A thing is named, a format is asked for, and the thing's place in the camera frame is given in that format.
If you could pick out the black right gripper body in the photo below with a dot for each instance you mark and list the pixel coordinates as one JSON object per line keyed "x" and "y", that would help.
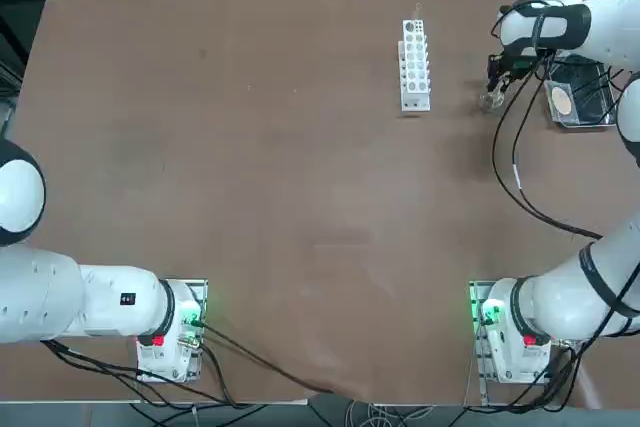
{"x": 512, "y": 64}

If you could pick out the glass alcohol lamp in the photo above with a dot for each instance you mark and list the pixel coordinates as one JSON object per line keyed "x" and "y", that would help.
{"x": 491, "y": 101}

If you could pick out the glass test tube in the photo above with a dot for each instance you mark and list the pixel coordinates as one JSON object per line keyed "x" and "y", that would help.
{"x": 416, "y": 14}

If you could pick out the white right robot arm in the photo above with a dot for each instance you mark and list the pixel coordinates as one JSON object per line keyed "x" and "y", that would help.
{"x": 565, "y": 297}

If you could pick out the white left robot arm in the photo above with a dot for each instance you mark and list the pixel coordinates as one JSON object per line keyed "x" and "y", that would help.
{"x": 100, "y": 307}

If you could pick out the steel tray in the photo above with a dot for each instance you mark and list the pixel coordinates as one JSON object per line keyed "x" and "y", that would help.
{"x": 595, "y": 112}

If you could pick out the white test tube rack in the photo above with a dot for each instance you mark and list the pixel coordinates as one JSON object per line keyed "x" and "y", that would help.
{"x": 415, "y": 97}

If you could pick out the black iron tripod stand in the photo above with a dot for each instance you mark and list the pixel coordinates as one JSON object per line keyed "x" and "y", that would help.
{"x": 592, "y": 86}

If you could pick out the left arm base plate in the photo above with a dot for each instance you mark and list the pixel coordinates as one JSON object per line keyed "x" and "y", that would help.
{"x": 200, "y": 292}

